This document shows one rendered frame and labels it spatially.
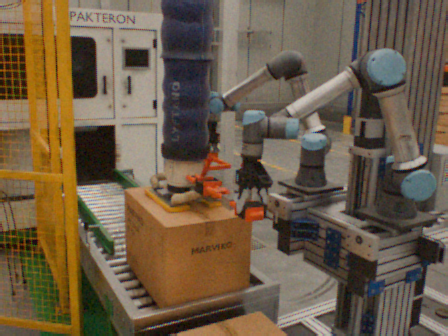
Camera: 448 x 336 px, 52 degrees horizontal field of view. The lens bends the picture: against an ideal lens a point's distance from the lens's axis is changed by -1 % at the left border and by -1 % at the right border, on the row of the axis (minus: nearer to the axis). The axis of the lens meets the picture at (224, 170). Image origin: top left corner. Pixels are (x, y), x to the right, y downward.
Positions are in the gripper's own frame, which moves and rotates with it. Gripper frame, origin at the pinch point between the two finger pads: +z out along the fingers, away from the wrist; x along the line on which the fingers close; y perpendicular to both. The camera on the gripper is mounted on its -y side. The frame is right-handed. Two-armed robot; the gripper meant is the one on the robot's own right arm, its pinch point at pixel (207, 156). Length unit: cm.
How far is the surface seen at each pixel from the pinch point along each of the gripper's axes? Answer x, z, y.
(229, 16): 128, -95, -218
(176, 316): -45, 50, 66
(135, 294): -53, 54, 36
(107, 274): -62, 48, 22
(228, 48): 128, -62, -217
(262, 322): -13, 53, 81
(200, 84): -23, -42, 39
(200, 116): -24, -28, 40
